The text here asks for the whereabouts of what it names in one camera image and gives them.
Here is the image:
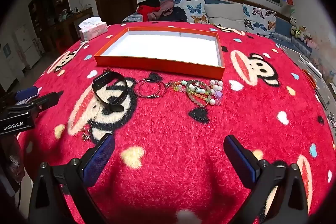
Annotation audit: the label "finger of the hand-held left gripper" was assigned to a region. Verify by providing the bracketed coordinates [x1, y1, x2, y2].
[7, 91, 60, 119]
[14, 86, 42, 105]

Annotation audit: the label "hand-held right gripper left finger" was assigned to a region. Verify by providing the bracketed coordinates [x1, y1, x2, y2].
[28, 133, 116, 224]

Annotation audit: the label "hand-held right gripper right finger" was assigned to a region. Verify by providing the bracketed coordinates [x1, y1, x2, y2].
[223, 135, 309, 224]

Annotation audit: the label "black smart wristband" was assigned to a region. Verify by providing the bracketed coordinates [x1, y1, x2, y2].
[92, 72, 129, 112]

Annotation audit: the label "white pearl purple bracelet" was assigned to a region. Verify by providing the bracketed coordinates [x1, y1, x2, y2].
[209, 80, 224, 106]

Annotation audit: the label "yellow-green bead bracelet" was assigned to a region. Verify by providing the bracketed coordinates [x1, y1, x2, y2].
[186, 90, 214, 108]

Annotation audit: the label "green bead bracelet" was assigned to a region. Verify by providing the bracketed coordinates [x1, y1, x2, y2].
[181, 80, 210, 92]

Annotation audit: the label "orange shallow box tray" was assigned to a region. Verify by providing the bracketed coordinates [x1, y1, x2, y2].
[94, 27, 226, 79]

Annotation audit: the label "white refrigerator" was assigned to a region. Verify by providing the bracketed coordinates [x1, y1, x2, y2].
[14, 23, 41, 69]

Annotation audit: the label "red monkey print blanket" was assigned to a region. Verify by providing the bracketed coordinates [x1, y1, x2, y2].
[16, 21, 336, 224]

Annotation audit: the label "pink tissue box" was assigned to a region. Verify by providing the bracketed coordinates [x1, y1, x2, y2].
[79, 17, 108, 41]

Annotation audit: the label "wooden sideboard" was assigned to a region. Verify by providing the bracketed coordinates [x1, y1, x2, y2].
[50, 7, 93, 54]

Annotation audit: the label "red garment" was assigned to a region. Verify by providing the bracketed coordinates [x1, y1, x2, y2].
[138, 5, 160, 21]

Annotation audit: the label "blue sofa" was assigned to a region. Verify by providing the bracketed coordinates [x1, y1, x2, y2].
[122, 0, 315, 56]

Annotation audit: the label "yellow plush toy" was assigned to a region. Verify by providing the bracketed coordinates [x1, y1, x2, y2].
[293, 26, 311, 42]

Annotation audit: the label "butterfly print pillow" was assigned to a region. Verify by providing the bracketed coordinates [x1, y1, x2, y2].
[184, 0, 210, 24]
[242, 4, 277, 38]

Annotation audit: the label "beige cushion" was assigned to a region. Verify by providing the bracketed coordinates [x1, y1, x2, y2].
[203, 3, 247, 33]

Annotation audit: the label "pink garment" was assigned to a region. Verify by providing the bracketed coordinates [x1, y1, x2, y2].
[147, 1, 175, 21]

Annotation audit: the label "colourful artificial flowers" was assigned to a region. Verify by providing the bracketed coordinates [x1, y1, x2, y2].
[283, 0, 296, 16]

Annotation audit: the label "silver wire bangles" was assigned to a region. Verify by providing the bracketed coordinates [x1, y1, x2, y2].
[133, 78, 167, 99]

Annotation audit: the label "clear pink bead chain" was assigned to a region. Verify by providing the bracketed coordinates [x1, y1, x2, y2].
[168, 80, 189, 93]

